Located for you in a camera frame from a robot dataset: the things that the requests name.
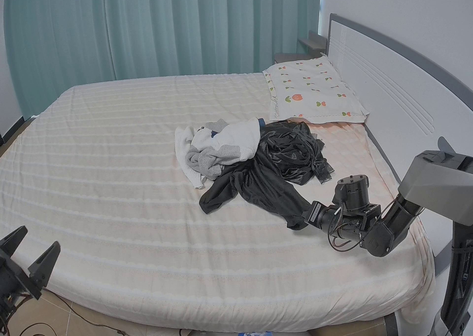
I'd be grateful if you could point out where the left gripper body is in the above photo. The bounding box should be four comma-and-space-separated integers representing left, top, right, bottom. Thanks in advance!
0, 252, 39, 318

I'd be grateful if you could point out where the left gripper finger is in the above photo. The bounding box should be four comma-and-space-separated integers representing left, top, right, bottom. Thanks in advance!
28, 241, 61, 300
0, 227, 29, 258

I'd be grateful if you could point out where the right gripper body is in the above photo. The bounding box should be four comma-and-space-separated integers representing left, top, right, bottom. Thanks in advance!
304, 200, 344, 235

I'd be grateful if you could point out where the black T-shirt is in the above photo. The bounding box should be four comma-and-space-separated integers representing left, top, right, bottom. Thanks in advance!
199, 150, 315, 231

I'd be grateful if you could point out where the pile of clothes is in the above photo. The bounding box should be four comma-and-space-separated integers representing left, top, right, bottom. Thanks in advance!
174, 117, 262, 190

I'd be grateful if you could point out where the bed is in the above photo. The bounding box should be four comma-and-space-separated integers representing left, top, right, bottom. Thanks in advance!
0, 13, 473, 336

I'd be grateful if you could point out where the black shiny garment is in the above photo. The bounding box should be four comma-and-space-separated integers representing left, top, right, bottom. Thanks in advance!
259, 120, 335, 185

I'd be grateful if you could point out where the white printed pillow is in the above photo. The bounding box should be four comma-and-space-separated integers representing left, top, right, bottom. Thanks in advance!
262, 54, 369, 123

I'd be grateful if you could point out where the grey bedside table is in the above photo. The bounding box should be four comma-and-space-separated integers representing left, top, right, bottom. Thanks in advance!
274, 30, 329, 65

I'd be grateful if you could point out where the blue-green curtain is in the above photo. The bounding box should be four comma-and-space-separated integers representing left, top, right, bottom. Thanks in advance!
4, 0, 112, 119
104, 0, 323, 81

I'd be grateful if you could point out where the black cable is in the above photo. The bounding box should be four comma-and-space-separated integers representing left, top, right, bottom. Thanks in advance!
41, 287, 122, 329

